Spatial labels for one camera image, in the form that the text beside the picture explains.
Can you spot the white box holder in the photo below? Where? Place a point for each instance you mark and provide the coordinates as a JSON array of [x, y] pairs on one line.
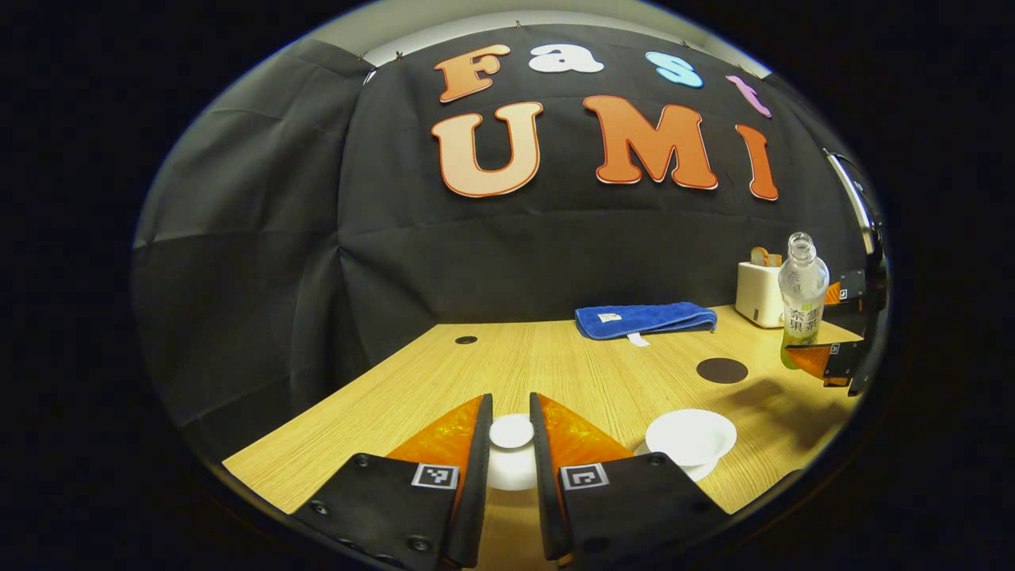
[[757, 297]]

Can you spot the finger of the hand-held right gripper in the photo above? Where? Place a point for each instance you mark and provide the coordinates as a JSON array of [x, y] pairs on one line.
[[840, 361], [850, 287]]

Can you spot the dark brown round coaster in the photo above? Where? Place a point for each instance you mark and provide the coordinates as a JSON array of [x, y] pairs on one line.
[[721, 370]]

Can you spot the clear plastic water bottle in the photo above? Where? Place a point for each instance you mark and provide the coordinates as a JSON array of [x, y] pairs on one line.
[[802, 293]]

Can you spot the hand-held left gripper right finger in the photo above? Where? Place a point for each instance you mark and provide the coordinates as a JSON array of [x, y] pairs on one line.
[[541, 476]]

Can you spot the white saucer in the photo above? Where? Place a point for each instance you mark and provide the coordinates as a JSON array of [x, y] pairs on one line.
[[702, 473]]

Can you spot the white teacup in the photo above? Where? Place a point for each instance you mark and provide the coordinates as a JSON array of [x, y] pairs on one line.
[[690, 436]]

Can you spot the black backdrop cloth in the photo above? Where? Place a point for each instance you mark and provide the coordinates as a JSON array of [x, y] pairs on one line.
[[317, 277]]

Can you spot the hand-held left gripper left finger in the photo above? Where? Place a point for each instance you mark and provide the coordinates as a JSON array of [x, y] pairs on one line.
[[478, 476]]

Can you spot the blue towel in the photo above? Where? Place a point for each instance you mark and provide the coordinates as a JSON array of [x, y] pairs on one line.
[[642, 319]]

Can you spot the brown striped object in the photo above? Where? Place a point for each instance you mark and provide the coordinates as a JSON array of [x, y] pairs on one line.
[[765, 256]]

